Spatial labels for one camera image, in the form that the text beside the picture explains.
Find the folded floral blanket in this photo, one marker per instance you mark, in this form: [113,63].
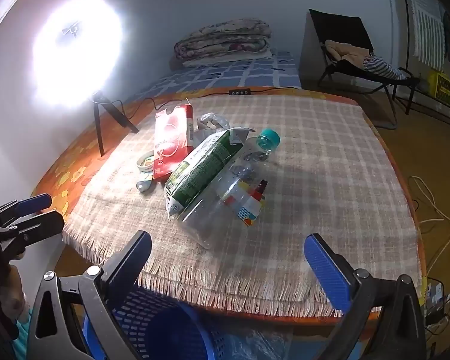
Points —
[225,37]

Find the red paper carton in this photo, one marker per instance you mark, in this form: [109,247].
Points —
[170,142]

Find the yellow plastic crate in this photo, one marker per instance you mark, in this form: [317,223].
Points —
[442,88]

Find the black folding chair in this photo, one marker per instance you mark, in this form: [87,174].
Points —
[341,26]

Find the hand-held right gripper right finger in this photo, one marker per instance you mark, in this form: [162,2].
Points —
[328,270]

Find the black tripod stand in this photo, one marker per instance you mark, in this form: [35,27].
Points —
[97,120]

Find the white folded sheet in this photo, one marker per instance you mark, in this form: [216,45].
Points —
[232,60]

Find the striped garment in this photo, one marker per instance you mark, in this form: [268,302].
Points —
[382,68]

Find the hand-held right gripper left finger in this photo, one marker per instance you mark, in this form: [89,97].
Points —
[134,257]

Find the beige plaid fringed cloth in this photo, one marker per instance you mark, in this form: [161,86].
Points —
[322,157]

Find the black drying rack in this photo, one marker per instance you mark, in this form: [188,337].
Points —
[408,26]

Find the crumpled white cloth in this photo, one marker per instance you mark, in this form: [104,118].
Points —
[213,122]

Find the small squeezed tube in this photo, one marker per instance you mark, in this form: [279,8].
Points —
[144,182]

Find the blue patterned bed sheet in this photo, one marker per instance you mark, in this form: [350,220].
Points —
[255,75]

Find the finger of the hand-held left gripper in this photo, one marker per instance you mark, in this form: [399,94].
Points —
[35,201]
[41,225]

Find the tan cloth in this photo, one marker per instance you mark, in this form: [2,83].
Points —
[345,50]

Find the blue plastic basket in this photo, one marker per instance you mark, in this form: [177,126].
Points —
[172,330]

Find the striped hanging towel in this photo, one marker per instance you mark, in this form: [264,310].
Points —
[427,22]

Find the green drink carton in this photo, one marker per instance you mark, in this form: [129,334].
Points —
[195,168]

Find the power strip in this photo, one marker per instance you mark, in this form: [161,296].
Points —
[435,300]

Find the person's left hand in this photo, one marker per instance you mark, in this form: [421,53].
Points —
[17,296]

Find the clear plastic bottle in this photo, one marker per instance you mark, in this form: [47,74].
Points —
[225,213]

